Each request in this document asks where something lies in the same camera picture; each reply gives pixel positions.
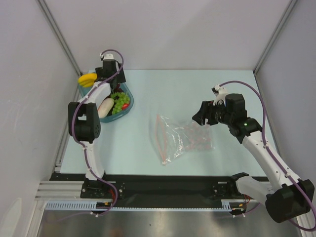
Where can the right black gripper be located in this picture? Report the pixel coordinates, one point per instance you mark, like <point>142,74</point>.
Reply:
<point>208,114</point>

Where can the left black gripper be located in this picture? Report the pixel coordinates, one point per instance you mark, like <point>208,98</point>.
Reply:
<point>120,78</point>

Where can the green fake grapes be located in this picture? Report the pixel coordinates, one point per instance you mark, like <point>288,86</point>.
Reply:
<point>120,99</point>

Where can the yellow fake banana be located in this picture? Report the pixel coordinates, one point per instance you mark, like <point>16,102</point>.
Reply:
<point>87,80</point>

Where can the clear zip top bag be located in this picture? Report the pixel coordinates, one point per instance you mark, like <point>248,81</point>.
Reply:
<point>172,139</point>

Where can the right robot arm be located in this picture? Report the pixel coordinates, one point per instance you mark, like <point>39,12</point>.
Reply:
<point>287,196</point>

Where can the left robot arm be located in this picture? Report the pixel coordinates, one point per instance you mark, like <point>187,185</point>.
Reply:
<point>84,122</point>

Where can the purple fake grapes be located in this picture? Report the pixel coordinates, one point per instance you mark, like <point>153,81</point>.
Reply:
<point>119,90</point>

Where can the small red fake apple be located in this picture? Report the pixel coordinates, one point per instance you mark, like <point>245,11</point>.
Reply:
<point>125,106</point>

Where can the teal plastic bin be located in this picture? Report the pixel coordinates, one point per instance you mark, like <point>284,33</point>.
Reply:
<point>109,118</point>

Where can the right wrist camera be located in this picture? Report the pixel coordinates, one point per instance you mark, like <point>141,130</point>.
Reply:
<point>220,93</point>

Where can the right white cable duct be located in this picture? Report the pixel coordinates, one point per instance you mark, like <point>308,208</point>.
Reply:
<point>234,204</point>

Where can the white cable duct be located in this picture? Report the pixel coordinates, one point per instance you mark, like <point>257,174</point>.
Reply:
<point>234,204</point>
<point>78,205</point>

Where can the left aluminium frame post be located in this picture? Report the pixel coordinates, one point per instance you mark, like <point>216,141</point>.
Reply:
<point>58,34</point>

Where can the aluminium frame post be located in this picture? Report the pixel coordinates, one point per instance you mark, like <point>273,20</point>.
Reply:
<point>275,35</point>
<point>58,34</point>

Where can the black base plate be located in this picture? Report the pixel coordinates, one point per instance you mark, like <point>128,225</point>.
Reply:
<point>158,191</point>

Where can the aluminium rail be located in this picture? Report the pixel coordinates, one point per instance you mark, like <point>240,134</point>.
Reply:
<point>59,190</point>

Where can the right aluminium frame post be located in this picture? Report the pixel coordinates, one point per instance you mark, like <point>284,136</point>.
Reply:
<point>275,35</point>

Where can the left white cable duct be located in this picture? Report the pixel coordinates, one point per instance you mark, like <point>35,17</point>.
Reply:
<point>78,205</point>

